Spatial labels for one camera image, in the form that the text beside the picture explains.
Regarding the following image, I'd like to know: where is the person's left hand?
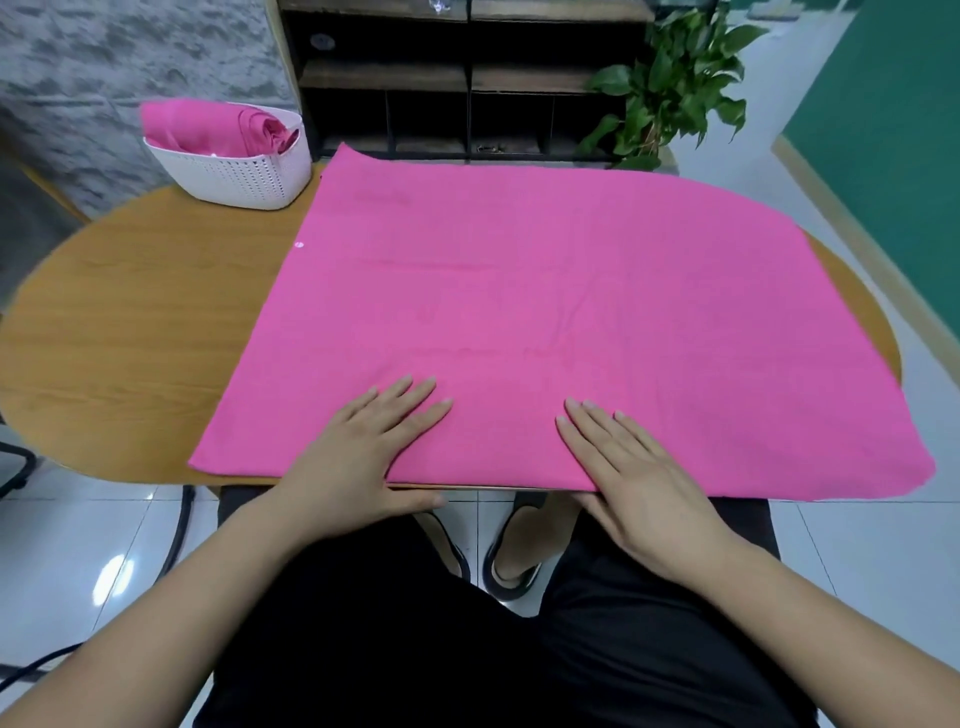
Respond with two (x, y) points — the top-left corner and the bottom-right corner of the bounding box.
(270, 373), (456, 545)

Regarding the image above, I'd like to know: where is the person's right hand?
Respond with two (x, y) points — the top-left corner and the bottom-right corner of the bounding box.
(553, 396), (740, 587)

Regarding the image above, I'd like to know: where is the pile of pink cloths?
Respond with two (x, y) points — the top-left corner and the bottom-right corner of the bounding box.
(187, 144), (938, 503)

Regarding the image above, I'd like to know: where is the white woven plastic basket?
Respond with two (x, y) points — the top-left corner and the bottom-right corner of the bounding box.
(139, 99), (315, 212)

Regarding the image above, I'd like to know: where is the pink towel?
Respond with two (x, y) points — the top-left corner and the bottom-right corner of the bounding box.
(139, 99), (302, 158)

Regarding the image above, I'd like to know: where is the person's right forearm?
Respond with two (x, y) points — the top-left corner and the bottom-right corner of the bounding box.
(690, 537), (960, 728)

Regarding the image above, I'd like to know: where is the person's left forearm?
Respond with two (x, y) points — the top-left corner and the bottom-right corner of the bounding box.
(0, 502), (324, 728)

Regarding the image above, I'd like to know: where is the person's black shoe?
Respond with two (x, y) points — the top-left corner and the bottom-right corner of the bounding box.
(417, 510), (473, 584)
(480, 495), (579, 603)

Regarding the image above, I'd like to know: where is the dark wooden shelf cabinet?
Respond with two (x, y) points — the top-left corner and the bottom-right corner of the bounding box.
(277, 0), (677, 167)

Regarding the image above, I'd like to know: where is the green potted plant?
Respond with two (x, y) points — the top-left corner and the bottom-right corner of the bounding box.
(579, 3), (770, 171)

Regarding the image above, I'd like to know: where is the black floor cable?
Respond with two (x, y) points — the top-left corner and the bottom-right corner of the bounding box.
(0, 483), (197, 695)

